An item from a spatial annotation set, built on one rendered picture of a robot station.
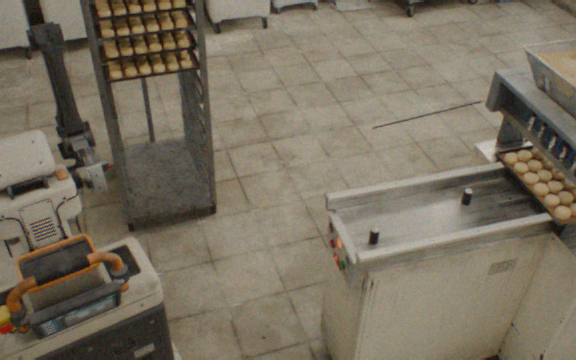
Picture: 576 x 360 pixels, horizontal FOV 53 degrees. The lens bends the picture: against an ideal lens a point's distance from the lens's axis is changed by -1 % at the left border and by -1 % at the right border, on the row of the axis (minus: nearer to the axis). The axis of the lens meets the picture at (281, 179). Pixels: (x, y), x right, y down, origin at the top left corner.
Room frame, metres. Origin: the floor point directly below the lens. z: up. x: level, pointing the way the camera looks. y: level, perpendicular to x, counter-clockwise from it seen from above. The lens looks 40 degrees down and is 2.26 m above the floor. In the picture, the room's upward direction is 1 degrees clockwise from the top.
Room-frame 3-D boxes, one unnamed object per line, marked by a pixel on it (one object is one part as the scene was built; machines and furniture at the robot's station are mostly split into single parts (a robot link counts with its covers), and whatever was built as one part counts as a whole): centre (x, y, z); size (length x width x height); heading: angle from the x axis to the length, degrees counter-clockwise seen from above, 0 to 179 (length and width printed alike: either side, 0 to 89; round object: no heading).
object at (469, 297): (1.49, -0.57, 0.45); 0.70 x 0.34 x 0.90; 107
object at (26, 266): (1.17, 0.67, 0.87); 0.23 x 0.15 x 0.11; 122
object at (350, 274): (1.38, -0.22, 0.77); 0.24 x 0.04 x 0.14; 17
